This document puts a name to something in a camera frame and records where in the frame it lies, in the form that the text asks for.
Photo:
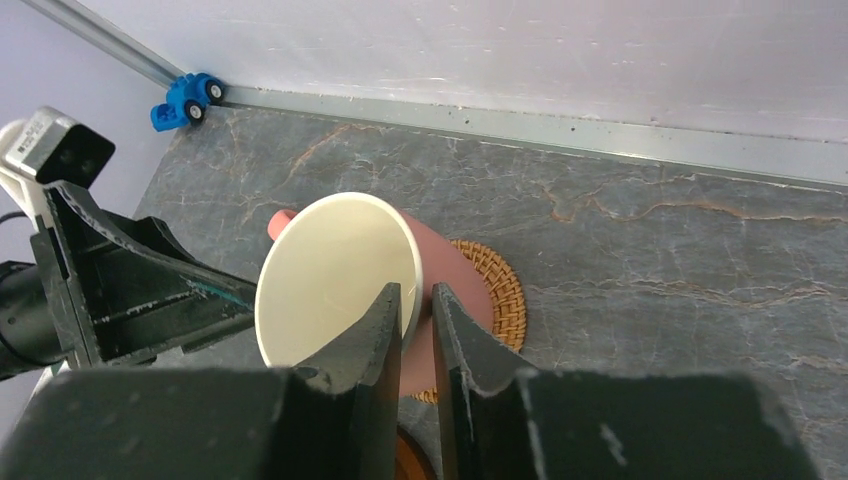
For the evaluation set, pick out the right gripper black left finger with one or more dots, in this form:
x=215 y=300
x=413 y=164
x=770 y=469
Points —
x=332 y=416

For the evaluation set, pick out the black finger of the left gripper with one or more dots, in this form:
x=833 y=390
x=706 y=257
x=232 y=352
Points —
x=122 y=291

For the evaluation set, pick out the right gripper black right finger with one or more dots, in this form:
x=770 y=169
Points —
x=501 y=417

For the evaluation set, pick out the light cork coaster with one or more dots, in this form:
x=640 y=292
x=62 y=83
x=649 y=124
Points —
x=487 y=287

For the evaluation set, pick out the pink white mug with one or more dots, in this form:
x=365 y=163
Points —
x=328 y=263

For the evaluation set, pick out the brown wooden saucer coaster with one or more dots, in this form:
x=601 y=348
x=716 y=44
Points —
x=411 y=462

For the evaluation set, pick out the blue toy block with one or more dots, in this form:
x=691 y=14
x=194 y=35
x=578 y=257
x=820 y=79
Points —
x=187 y=100

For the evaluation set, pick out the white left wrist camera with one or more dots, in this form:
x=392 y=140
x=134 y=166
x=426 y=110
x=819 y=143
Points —
x=48 y=147

